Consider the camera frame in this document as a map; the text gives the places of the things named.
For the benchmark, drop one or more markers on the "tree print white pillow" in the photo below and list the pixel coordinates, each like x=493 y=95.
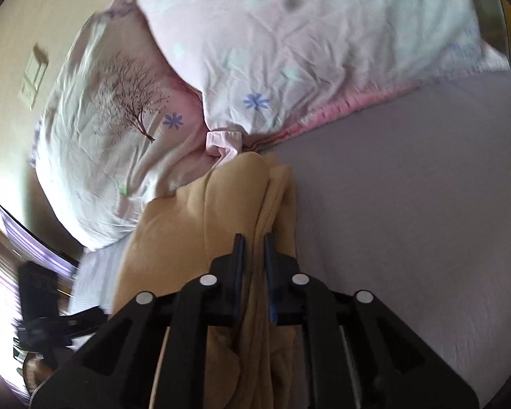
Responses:
x=93 y=145

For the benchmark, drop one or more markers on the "small pink cloth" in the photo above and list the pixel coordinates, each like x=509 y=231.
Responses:
x=223 y=141

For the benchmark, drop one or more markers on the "purple curtain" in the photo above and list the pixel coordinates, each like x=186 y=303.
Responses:
x=30 y=243

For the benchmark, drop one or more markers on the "beige wall switch plate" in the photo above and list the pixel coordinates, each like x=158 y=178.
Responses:
x=33 y=77

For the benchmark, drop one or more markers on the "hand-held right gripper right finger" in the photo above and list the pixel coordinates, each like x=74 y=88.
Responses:
x=271 y=283

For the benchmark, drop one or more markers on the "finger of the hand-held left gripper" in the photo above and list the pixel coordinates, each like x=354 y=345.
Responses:
x=87 y=318

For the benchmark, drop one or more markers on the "lilac bed sheet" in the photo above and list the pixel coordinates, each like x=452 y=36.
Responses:
x=409 y=204

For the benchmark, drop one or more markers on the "tan yellow garment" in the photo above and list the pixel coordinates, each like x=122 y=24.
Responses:
x=187 y=230

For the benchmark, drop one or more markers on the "wooden headboard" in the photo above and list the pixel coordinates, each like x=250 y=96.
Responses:
x=489 y=12

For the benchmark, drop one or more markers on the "white striped sheet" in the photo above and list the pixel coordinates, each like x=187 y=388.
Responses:
x=98 y=279

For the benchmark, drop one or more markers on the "blue flower white pillow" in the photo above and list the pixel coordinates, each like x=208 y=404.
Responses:
x=289 y=47

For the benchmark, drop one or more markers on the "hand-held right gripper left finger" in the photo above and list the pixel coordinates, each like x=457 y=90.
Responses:
x=239 y=270

